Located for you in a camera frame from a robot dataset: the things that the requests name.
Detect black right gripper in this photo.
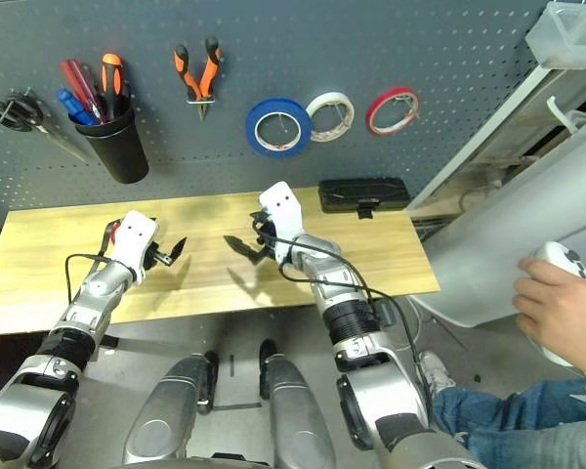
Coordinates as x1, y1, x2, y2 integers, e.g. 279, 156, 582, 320
223, 208, 281, 268

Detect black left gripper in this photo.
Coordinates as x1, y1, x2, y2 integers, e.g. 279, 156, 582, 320
144, 236, 189, 271

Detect blue tape roll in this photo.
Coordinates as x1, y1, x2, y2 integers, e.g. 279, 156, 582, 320
245, 97, 314, 160

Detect orange handled pliers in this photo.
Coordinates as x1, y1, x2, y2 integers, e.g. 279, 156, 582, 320
173, 36, 225, 123

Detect blue handled screwdriver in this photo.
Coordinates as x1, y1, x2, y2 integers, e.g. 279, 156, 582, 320
57, 88, 100, 127

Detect white remote controller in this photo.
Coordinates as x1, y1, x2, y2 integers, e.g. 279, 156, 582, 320
522, 240, 586, 368

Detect grey perforated pegboard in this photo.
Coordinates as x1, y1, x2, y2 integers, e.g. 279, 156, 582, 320
0, 0, 553, 212

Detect person's hand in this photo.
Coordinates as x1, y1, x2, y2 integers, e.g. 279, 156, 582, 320
511, 257, 586, 380

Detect black tool cup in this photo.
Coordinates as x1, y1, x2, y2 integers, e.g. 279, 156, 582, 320
67, 105, 150, 186

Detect black plastic tool case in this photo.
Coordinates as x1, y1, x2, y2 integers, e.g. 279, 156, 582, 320
317, 177, 411, 221

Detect white tape roll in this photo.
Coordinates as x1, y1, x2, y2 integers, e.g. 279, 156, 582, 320
305, 91, 356, 145

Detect red tape roll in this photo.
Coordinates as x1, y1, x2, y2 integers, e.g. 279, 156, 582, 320
365, 86, 421, 139

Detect silver robot left leg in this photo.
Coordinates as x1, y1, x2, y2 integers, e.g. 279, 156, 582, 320
121, 352, 221, 466

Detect silver robot leg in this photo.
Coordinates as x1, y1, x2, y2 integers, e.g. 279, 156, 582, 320
121, 352, 221, 466
258, 339, 337, 469

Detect silver robot right leg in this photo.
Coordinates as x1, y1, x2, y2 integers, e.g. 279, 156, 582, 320
258, 339, 337, 469

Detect silver scissors peg hook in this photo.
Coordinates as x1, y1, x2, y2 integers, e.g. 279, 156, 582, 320
2, 87, 33, 124

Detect white sneaker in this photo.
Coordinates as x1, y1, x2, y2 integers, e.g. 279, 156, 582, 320
417, 350, 458, 398

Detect large white machine casing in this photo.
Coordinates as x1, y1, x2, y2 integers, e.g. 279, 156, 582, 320
407, 131, 586, 329

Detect white plastic hook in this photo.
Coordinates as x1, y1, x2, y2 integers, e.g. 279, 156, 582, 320
545, 96, 586, 136

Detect blue jeans leg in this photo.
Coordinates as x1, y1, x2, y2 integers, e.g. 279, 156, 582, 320
432, 375, 586, 469

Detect clear plastic bin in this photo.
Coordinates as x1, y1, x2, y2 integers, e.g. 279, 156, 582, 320
524, 0, 586, 70

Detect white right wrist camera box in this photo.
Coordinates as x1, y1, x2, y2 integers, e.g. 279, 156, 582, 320
258, 180, 305, 243

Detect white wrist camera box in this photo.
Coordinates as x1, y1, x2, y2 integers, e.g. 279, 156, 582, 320
258, 180, 305, 243
110, 209, 160, 282

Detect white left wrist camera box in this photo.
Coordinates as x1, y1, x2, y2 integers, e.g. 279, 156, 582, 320
110, 209, 160, 282

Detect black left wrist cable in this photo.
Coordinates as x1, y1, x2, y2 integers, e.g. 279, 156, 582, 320
65, 219, 144, 305

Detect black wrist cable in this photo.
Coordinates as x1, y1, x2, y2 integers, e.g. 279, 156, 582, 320
65, 219, 144, 305
253, 229, 437, 407

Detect orange black handled screwdriver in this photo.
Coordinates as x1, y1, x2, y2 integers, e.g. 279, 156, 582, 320
101, 52, 129, 121

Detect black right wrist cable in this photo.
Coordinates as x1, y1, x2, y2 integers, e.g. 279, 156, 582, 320
253, 229, 437, 407

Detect red handled screwdriver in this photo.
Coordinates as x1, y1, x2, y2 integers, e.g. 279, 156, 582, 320
60, 58, 110, 125

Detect aluminium frame post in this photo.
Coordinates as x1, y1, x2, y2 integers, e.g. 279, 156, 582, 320
404, 63, 558, 212

